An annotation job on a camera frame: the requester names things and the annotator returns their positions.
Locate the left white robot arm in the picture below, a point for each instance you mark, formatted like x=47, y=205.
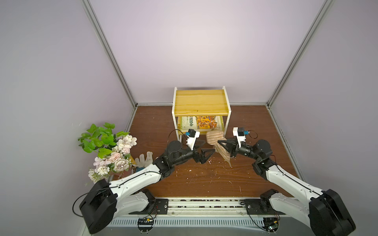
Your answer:
x=108, y=200

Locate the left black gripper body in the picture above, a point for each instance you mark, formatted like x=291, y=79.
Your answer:
x=190, y=155

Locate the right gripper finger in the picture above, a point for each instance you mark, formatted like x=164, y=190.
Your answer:
x=227, y=144
x=231, y=152

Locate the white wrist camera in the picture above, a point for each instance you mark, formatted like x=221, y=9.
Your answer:
x=192, y=136
x=240, y=133

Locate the left small circuit board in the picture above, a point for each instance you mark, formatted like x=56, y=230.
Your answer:
x=145, y=225

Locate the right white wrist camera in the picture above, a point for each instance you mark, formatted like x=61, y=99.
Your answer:
x=240, y=133

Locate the white metal yellow wood bookshelf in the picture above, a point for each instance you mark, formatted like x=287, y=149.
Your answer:
x=201, y=102

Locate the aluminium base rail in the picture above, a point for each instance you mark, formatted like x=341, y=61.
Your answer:
x=235, y=212

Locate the white work glove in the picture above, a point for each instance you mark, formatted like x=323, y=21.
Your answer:
x=144, y=161

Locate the right small circuit board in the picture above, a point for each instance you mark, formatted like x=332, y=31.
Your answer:
x=271, y=224

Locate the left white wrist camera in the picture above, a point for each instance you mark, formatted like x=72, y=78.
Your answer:
x=192, y=136

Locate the small circuit board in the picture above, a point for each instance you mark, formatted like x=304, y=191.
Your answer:
x=271, y=224
x=145, y=225

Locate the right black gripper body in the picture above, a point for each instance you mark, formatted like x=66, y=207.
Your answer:
x=233, y=147

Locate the artificial flower bouquet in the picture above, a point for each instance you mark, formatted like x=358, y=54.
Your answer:
x=113, y=151

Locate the illustrated picture book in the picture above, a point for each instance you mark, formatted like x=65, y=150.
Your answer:
x=201, y=123

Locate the beige striped cloth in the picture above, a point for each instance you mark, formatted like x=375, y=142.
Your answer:
x=212, y=138

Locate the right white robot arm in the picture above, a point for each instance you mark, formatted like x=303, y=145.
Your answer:
x=322, y=211

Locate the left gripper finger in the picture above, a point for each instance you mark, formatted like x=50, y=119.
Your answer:
x=199, y=144
x=205, y=154

